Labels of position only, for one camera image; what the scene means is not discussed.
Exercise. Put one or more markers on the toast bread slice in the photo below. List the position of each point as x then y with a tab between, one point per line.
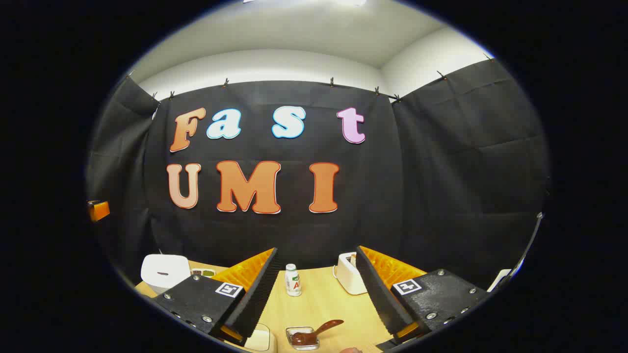
352	260

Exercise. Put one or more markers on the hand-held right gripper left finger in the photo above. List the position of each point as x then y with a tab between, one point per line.
255	294

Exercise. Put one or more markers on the white divided grain dish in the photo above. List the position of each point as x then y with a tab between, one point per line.
203	272

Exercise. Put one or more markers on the white drink bottle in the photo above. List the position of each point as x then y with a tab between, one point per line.
293	284

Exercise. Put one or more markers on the brown wooden spoon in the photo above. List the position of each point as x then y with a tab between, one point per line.
319	329

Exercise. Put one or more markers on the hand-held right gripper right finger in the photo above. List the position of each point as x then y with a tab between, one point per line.
380	294

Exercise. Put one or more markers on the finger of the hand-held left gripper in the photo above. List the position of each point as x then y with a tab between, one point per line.
99	211

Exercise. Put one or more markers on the white toaster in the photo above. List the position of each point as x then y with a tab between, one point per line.
349	279

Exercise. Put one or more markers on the white board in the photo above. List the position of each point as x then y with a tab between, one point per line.
499	280

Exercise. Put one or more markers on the black backdrop cloth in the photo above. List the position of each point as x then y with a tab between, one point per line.
441	171

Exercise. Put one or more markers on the white rice cooker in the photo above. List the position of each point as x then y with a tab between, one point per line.
164	272

